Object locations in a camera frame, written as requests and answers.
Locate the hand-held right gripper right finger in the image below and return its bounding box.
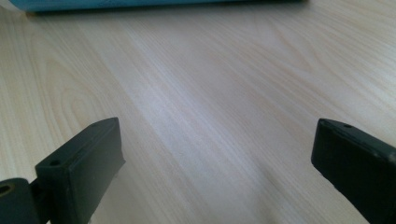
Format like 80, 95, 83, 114
310, 118, 396, 224

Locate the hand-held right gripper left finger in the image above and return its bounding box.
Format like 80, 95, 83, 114
35, 117, 127, 224

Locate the blue flat object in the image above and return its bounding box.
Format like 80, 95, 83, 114
8, 0, 307, 13

